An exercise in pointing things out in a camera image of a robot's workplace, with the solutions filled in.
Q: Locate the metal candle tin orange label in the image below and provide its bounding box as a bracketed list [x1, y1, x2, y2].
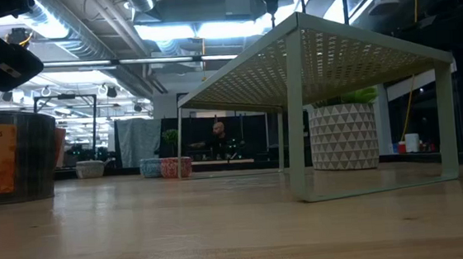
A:
[0, 105, 63, 205]

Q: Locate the green perforated metal shelf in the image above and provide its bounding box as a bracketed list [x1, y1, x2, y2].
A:
[166, 0, 463, 214]

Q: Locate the blue patterned candle pot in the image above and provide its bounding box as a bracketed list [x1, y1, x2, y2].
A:
[139, 157, 165, 180]

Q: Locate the red patterned candle pot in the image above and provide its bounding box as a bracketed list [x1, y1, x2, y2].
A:
[158, 155, 194, 181]

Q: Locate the pale grey candle pot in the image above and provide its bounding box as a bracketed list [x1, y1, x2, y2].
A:
[75, 158, 107, 180]

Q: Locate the black ceiling sensor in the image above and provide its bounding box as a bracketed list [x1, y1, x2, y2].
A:
[4, 26, 35, 49]

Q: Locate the succulent in triangle-patterned pot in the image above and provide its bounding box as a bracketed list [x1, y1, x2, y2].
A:
[305, 86, 385, 173]

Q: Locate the white container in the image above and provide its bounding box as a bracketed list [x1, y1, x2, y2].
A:
[404, 132, 420, 153]

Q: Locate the grey ceiling box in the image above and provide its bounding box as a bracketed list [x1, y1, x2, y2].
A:
[224, 0, 255, 17]

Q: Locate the ceiling light tube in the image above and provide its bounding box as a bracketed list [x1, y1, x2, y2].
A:
[118, 49, 239, 68]

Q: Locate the grey cloth cover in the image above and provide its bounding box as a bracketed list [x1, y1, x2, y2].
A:
[114, 116, 166, 169]

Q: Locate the small green topiary plant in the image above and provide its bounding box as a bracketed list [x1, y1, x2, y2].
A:
[160, 128, 181, 159]

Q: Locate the person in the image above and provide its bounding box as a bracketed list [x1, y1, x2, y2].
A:
[187, 119, 241, 163]

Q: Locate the yellow cable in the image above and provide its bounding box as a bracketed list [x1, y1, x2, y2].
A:
[389, 0, 432, 143]

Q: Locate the black metal rack frame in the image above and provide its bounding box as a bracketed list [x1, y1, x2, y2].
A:
[32, 92, 102, 162]

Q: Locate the black partition wall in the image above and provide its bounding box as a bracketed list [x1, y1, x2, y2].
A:
[159, 106, 314, 171]

